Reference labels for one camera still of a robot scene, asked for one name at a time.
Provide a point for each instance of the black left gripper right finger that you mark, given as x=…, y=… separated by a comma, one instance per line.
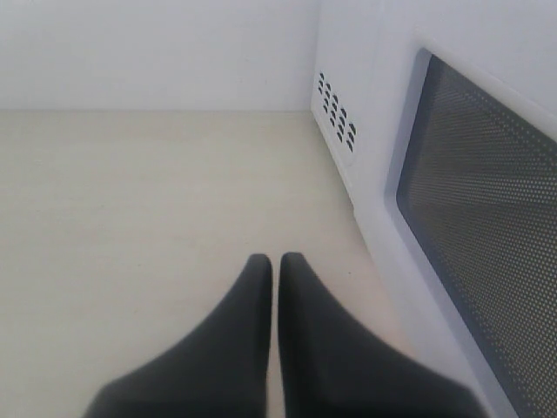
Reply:
x=332, y=366

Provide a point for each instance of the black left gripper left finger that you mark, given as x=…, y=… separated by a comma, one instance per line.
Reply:
x=218, y=370

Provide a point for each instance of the white microwave door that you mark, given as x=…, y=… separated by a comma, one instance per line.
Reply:
x=458, y=185

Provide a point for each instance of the white microwave oven body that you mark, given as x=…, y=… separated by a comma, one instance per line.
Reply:
x=370, y=68

